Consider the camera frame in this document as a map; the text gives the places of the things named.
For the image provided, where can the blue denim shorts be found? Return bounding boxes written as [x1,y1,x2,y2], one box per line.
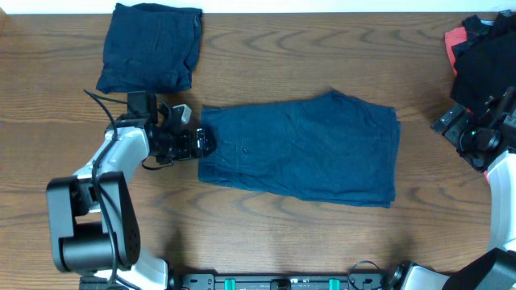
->
[198,91,401,208]

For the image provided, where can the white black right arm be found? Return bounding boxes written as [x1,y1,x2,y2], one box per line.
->
[384,104,515,290]

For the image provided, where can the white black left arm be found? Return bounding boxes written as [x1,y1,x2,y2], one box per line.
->
[46,104,214,289]

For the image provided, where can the black garment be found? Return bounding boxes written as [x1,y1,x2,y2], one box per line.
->
[457,10,515,108]

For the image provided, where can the folded dark blue shorts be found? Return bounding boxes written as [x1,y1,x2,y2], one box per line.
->
[96,3,202,94]

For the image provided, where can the red garment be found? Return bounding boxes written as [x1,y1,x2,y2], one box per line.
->
[445,27,492,176]

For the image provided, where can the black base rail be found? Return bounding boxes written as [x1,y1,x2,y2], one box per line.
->
[168,273,385,290]

